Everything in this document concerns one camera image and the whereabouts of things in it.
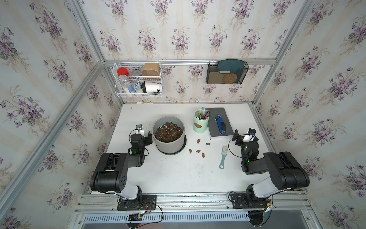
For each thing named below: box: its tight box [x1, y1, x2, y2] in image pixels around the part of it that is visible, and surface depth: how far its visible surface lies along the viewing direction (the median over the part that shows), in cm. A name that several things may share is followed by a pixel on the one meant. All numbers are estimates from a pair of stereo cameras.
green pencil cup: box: [193, 108, 211, 134], surface depth 97 cm
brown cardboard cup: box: [141, 62, 160, 77], surface depth 92 cm
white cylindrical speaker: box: [142, 81, 162, 94], surface depth 95 cm
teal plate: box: [215, 59, 245, 84], surface depth 94 cm
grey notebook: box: [205, 107, 234, 137], surface depth 102 cm
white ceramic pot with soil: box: [152, 115, 185, 154], surface depth 90 cm
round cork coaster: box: [222, 73, 238, 84], surface depth 100 cm
